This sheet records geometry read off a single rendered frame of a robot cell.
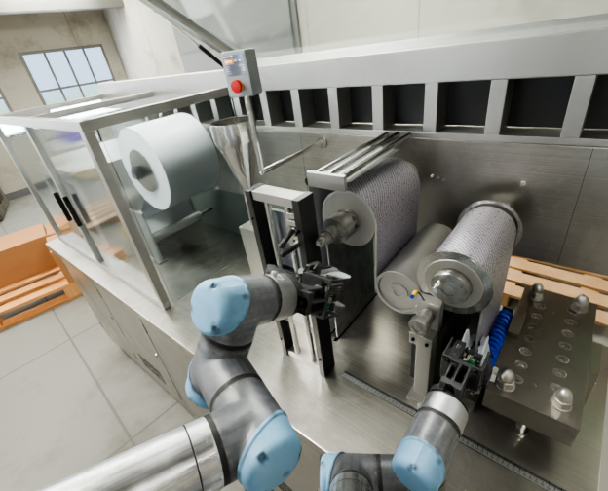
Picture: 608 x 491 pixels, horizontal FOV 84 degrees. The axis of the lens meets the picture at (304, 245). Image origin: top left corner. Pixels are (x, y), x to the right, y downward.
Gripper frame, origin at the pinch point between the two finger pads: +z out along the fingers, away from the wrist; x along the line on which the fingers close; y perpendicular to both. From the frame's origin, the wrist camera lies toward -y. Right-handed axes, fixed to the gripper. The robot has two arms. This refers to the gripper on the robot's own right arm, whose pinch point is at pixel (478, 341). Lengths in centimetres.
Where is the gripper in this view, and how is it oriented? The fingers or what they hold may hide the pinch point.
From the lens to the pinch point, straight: 87.0
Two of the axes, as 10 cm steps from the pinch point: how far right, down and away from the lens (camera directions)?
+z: 6.2, -4.7, 6.2
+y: -1.3, -8.5, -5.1
